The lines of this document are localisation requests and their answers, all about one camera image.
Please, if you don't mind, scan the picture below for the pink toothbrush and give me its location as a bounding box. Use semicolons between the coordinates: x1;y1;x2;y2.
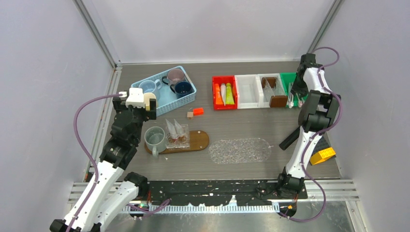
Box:
296;96;304;108

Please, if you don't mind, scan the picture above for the grey-green mug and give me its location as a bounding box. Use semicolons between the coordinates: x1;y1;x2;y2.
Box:
144;126;166;157

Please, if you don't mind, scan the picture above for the white toothpaste tube red cap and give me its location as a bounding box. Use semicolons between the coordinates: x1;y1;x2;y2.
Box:
165;119;178;140

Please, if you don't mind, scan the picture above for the clear textured acrylic holder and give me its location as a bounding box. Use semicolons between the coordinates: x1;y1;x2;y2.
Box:
165;124;190;150

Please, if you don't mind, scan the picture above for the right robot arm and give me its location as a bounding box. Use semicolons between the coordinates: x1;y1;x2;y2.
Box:
276;53;340;199

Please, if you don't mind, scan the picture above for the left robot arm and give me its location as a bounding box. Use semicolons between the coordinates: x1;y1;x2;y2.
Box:
50;96;156;232

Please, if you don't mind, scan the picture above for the oval wooden tray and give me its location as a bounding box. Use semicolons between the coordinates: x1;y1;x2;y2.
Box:
159;130;209;155

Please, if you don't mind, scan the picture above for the orange toothpaste tube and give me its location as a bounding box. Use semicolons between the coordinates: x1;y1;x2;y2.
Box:
214;84;224;105

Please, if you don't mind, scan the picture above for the small white toothpaste tube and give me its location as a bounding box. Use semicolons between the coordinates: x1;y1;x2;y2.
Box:
220;83;226;105

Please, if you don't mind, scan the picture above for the clear textured oval tray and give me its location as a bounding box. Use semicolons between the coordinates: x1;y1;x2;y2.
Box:
208;138;272;164

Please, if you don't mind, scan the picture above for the green plastic bin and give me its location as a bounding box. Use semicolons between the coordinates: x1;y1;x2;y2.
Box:
280;72;307;107

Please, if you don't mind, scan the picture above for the light blue perforated basket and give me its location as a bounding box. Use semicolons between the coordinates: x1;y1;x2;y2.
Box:
131;66;197;116

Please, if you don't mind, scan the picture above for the brown wooden holder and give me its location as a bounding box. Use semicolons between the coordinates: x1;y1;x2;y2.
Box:
269;95;288;108

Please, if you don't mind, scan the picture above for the light blue mug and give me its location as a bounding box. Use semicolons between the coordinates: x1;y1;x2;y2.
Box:
138;79;162;96

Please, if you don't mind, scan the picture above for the white plastic bin right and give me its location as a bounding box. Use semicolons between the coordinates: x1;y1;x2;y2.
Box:
257;73;281;108

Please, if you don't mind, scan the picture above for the white plastic bin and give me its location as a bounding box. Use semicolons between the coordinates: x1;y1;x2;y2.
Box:
234;74;264;109
257;73;281;108

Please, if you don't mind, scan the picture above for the small wooden cube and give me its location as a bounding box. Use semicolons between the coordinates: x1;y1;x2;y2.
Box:
187;112;194;119

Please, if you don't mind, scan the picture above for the dark blue mug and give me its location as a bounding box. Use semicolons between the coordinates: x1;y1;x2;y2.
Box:
170;81;194;99

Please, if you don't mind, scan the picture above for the orange block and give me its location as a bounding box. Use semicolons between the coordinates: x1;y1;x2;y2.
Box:
192;108;205;116

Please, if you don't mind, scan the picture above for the black microphone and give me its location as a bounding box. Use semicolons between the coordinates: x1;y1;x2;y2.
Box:
279;127;300;150

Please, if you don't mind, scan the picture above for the white plastic bin left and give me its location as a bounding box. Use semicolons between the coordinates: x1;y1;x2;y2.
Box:
234;74;264;109

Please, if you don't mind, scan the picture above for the dark grey studded baseplate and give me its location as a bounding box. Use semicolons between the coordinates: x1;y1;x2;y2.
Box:
312;136;332;154

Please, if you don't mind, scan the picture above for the yellow toy brick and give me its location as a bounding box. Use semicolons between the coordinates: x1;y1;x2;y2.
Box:
309;147;336;165

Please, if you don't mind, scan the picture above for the red plastic bin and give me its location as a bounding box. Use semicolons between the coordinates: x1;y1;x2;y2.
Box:
212;75;238;110

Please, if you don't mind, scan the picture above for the cream mug yellow handle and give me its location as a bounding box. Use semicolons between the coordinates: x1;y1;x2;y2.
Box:
144;92;157;111

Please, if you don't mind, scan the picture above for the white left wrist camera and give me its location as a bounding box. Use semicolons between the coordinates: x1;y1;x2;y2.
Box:
119;87;145;108

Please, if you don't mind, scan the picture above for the mauve mug black handle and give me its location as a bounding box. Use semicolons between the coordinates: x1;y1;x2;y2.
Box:
161;68;185;86

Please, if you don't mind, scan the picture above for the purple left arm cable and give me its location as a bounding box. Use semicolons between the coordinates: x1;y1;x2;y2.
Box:
73;93;172;232

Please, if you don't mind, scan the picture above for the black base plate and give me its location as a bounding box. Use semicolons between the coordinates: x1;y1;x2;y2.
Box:
136;180;308;206

